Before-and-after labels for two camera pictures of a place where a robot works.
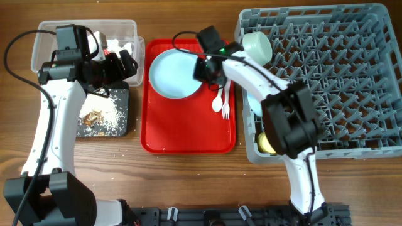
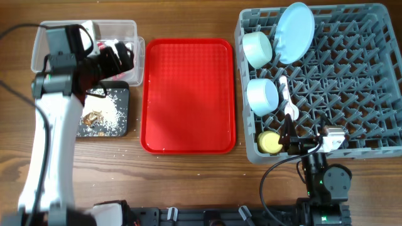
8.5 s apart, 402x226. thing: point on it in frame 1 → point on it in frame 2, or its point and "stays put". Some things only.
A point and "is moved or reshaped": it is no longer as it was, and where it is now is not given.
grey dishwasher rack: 349,56 stays put
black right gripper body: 202,72 → 301,145
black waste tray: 103,117 stays put
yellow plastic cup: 263,145 stays put
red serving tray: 182,126 stays put
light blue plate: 171,74 → 294,33
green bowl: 257,46 stays put
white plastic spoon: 218,101 is moved or reshaped
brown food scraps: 92,118 stays put
